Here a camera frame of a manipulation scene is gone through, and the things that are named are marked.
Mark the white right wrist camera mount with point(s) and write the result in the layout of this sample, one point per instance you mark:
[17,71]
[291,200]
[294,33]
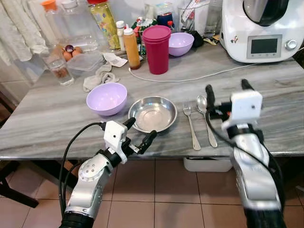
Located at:
[244,107]

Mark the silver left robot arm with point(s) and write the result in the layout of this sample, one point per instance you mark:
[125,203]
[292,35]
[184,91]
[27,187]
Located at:
[90,183]

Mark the clear measuring jug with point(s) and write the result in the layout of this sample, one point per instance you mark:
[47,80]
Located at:
[190,19]

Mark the white kitchen food processor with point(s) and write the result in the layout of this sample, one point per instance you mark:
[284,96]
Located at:
[242,28]

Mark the orange sauce squeeze bottle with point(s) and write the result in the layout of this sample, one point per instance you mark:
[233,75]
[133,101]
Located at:
[132,50]

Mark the steel fork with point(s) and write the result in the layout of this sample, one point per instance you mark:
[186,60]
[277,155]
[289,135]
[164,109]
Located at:
[191,126]

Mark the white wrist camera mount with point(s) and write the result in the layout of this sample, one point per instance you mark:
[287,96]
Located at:
[114,135]
[244,107]

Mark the orange-capped clear bottle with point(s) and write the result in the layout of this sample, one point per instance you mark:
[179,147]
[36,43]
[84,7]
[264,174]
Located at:
[50,19]

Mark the pale lilac plastic bowl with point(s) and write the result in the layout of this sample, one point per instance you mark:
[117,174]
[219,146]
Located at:
[106,99]

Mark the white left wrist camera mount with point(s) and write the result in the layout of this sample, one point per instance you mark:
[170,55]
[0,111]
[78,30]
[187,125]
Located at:
[114,135]

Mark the magenta lidded plastic cup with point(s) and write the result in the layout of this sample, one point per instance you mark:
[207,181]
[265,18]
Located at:
[157,50]

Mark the clear plastic food container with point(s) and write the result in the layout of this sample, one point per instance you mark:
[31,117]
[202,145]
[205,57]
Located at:
[86,64]

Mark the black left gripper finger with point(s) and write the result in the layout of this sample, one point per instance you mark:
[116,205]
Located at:
[148,140]
[129,123]

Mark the purple onion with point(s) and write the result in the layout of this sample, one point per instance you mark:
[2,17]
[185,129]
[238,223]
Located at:
[69,48]

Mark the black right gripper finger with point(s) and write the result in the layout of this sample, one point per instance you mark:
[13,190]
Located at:
[246,85]
[210,95]

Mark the tall clear plastic bottle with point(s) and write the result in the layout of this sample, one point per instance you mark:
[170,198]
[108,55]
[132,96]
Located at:
[213,19]

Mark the crumpled grey cloth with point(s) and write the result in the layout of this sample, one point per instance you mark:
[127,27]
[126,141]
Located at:
[102,76]

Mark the small red-capped bottle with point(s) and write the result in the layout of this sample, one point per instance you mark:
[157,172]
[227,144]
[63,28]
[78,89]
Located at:
[170,26]

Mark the dark blue lidded jar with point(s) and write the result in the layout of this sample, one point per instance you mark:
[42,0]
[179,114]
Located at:
[165,14]

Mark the white paper label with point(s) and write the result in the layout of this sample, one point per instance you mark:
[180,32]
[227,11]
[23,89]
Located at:
[115,59]

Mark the green red snack packet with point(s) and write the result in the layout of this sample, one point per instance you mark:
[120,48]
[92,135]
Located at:
[140,23]

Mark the steel spoon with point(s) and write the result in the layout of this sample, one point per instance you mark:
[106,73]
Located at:
[201,102]

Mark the red-capped yellow-label drink bottle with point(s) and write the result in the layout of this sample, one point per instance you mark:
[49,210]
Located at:
[105,23]

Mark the clear drinking glass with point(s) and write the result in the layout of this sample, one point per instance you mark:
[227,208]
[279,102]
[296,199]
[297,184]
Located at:
[59,69]

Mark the small white bottle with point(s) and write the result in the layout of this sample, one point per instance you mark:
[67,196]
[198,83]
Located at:
[120,33]

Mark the white box under table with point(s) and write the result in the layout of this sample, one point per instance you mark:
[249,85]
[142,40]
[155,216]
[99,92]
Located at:
[206,165]

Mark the brown egg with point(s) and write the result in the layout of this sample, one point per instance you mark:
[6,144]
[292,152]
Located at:
[78,51]
[67,56]

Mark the hanging white towel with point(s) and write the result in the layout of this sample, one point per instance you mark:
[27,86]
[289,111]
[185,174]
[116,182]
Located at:
[19,28]

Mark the small black object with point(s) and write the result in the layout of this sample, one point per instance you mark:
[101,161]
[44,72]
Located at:
[196,39]

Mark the purple plastic bowl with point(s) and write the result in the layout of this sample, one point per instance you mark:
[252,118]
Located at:
[182,43]

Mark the stainless steel shallow bowl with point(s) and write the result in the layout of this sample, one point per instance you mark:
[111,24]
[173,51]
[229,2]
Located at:
[153,114]

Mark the large clear glass jar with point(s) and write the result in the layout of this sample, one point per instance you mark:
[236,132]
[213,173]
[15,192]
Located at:
[78,23]

